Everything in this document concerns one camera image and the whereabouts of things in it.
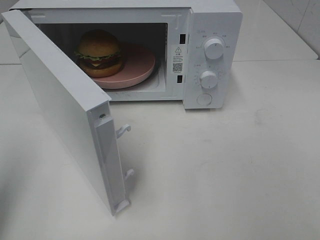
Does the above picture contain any white microwave door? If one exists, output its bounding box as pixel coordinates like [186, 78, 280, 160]
[2, 10, 133, 215]

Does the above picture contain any microwave warning label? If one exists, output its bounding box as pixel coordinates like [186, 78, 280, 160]
[171, 44, 185, 74]

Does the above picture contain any white microwave oven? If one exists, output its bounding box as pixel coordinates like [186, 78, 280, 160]
[2, 0, 243, 112]

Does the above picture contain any toy hamburger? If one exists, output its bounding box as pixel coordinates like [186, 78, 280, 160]
[74, 29, 123, 78]

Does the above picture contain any white microwave knob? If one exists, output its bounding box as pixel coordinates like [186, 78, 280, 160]
[203, 36, 225, 60]
[199, 70, 219, 89]

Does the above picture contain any upper white microwave knob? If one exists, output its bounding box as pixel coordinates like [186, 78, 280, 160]
[203, 36, 225, 60]

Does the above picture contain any lower white microwave knob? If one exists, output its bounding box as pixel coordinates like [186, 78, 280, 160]
[199, 70, 219, 89]

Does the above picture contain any round white door button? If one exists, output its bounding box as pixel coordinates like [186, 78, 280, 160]
[196, 93, 212, 106]

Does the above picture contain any pink round plate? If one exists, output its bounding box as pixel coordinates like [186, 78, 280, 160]
[93, 42, 156, 90]

